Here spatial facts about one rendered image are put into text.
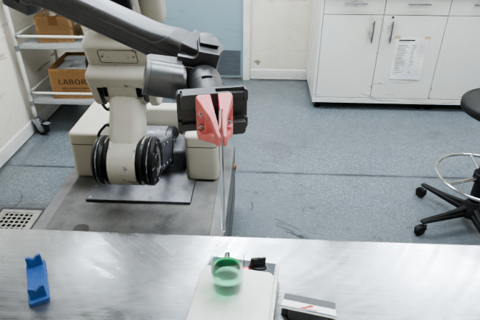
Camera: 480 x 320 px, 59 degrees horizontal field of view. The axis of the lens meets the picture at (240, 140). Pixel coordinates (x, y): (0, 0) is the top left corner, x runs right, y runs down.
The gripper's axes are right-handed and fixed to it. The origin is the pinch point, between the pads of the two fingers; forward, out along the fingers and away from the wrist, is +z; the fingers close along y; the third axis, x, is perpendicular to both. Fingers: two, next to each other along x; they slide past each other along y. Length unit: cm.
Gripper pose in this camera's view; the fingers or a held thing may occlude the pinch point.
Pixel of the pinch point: (221, 138)
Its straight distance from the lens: 53.9
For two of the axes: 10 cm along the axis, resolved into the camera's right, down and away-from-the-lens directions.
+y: 9.8, -0.9, 1.7
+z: 1.9, 5.0, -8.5
